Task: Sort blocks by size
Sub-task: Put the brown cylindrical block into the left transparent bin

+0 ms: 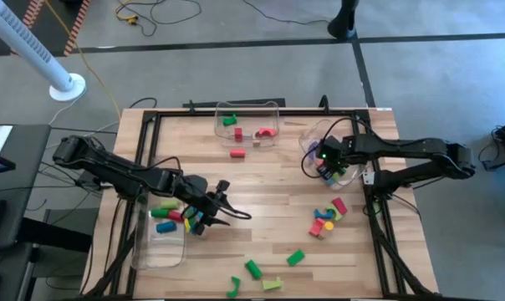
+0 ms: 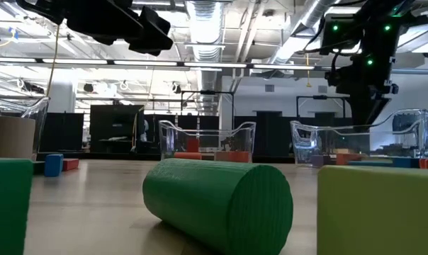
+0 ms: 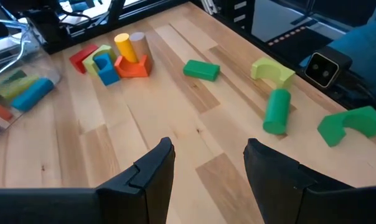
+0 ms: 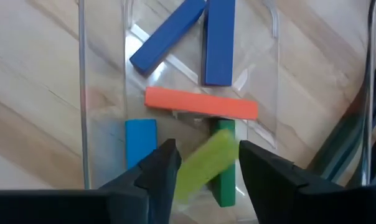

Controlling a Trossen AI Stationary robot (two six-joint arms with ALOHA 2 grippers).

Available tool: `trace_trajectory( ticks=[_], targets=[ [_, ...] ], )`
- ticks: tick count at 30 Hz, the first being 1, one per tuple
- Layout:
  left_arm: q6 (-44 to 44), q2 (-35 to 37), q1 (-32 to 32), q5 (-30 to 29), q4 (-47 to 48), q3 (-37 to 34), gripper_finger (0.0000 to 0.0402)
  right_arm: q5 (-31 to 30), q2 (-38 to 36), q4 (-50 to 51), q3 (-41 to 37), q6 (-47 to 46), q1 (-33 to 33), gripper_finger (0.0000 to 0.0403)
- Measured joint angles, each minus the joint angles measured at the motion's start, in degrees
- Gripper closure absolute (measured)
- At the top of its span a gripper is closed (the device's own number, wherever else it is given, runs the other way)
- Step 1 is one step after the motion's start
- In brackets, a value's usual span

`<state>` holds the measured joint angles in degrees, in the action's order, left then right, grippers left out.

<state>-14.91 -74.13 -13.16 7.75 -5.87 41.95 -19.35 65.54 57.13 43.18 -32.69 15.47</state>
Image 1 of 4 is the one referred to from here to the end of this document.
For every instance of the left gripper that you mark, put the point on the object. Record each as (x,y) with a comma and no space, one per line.
(204,198)

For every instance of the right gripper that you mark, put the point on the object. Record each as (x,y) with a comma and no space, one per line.
(332,150)

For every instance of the long blue rectangular block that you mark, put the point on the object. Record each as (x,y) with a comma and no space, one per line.
(328,182)

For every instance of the purple rectangular block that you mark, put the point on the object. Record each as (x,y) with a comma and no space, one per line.
(312,149)

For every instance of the red cylinder block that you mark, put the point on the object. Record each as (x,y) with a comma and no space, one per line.
(238,153)
(176,216)

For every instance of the light green cylinder block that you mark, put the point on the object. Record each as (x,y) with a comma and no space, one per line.
(169,205)

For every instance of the blue cylinder block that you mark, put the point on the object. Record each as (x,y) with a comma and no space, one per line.
(166,227)

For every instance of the red arch block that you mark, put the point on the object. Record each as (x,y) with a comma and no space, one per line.
(266,130)

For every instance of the small natural wood block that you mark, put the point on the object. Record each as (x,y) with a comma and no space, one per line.
(256,143)

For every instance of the red rectangular block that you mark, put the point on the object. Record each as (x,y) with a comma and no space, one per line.
(340,205)
(238,134)

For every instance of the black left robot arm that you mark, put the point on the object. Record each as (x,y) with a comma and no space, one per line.
(110,165)

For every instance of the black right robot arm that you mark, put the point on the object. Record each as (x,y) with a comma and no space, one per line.
(403,146)

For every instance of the clear plastic bin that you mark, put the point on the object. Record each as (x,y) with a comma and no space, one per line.
(160,251)
(246,110)
(309,134)

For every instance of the blue arch block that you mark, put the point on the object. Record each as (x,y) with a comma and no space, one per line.
(319,215)

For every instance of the light green arch block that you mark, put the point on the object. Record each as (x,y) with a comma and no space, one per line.
(273,286)
(335,215)

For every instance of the yellow cylinder block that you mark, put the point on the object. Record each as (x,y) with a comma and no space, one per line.
(328,226)

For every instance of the natural wood cylinder block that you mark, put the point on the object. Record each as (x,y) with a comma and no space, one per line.
(322,236)

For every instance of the black flat bar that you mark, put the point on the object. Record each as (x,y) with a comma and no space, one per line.
(202,103)

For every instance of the black floor stand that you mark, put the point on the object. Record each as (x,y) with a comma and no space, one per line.
(343,25)

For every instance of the dark grey box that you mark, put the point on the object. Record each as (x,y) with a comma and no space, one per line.
(68,221)

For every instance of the black side desk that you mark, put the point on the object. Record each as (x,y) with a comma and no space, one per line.
(22,175)

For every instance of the black mat orange striped edge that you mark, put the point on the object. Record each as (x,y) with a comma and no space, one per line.
(54,33)

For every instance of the white tower fan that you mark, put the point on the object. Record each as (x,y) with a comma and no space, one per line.
(22,42)

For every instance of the black aluminium table frame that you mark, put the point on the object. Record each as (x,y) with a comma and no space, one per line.
(177,113)

